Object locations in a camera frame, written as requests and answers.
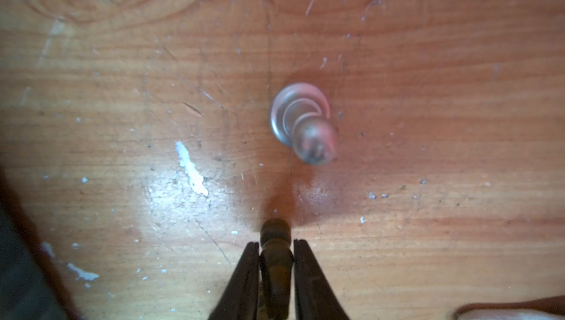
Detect white gloved hand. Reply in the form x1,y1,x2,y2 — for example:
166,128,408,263
457,309,565,320

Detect teal plastic storage box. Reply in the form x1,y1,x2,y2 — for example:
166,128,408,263
1,208,67,319

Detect silver chess piece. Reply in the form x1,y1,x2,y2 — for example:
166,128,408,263
269,83,338,166

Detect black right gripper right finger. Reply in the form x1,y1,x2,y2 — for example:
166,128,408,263
294,239,350,320

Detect dark bronze chess piece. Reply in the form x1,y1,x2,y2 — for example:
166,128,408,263
260,219,294,319

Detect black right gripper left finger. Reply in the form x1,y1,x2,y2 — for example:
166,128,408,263
208,242,259,320

